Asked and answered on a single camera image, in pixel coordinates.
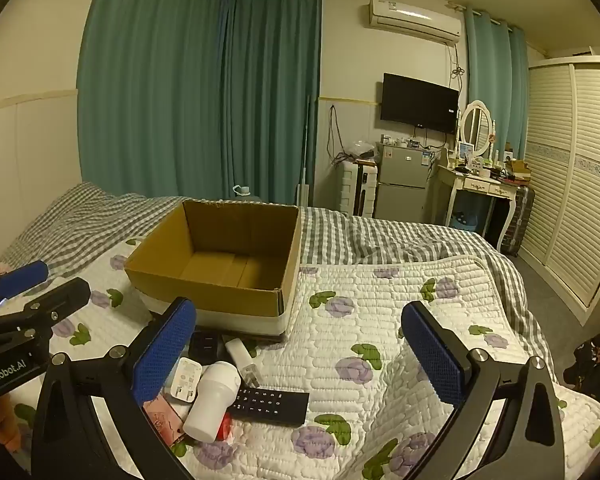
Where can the teal corner curtain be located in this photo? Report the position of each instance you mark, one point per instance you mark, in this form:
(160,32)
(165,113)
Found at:
(275,100)

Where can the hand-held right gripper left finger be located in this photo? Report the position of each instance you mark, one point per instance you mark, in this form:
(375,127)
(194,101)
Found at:
(165,355)

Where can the wide teal curtain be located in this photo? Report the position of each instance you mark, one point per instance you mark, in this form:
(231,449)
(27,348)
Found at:
(150,85)

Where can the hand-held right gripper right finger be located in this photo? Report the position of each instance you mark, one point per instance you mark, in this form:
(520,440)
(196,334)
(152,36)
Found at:
(435,355)

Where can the white air conditioner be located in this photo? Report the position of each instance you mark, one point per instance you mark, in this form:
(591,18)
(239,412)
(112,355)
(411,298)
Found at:
(415,17)

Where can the pink packet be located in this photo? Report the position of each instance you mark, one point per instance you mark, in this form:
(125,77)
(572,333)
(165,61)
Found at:
(162,420)

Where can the grey checkered bed sheet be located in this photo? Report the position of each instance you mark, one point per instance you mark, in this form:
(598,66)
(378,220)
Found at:
(380,235)

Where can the black remote control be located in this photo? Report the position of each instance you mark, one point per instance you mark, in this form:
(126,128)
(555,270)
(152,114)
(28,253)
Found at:
(275,405)

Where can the black wall television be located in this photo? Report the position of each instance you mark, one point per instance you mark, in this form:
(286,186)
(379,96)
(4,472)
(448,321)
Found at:
(420,102)

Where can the blue bin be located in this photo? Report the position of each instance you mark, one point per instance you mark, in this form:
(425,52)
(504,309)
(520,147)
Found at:
(465,221)

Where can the grey two-door fridge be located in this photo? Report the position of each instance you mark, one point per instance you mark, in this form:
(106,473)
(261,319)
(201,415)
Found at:
(402,180)

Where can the clear water jug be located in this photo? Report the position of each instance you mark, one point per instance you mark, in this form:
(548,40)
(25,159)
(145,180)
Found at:
(242,191)

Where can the dark suitcase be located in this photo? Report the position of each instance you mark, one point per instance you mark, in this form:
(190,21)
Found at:
(520,220)

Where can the cardboard box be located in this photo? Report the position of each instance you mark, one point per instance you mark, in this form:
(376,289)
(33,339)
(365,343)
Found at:
(205,295)

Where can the white plastic bottle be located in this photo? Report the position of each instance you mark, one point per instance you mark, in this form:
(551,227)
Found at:
(210,400)

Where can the small red object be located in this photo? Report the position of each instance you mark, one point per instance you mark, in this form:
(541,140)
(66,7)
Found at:
(225,427)

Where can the clear plastic bag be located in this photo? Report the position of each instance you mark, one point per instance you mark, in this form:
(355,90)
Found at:
(361,149)

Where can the white dressing table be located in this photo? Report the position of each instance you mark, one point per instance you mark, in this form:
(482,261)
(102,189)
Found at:
(475,182)

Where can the white suitcase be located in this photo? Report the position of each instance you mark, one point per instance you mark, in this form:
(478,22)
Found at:
(355,187)

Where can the black power adapter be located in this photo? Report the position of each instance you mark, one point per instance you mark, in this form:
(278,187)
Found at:
(207,342)

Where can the white quilted floral blanket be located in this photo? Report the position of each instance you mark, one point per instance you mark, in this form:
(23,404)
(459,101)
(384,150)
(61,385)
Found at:
(370,310)

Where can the white square plug adapter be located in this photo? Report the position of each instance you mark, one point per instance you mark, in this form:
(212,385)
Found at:
(187,377)

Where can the dark floral clothing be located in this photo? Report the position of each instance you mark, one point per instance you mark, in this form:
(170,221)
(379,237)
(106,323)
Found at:
(597,355)

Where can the person's left hand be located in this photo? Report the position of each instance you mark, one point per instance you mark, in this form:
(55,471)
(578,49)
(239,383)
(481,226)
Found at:
(2,422)

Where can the white charger with prongs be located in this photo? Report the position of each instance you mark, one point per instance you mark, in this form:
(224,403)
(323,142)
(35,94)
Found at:
(237,350)

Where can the narrow teal curtain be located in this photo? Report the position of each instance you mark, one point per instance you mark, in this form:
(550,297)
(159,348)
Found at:
(495,85)

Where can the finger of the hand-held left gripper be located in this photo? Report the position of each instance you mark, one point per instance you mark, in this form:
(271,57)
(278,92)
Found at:
(65,292)
(22,274)

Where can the white oval vanity mirror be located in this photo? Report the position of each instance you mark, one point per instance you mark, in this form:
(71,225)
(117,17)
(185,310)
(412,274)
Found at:
(475,122)

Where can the white louvered wardrobe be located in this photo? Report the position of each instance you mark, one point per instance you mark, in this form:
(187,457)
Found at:
(580,185)

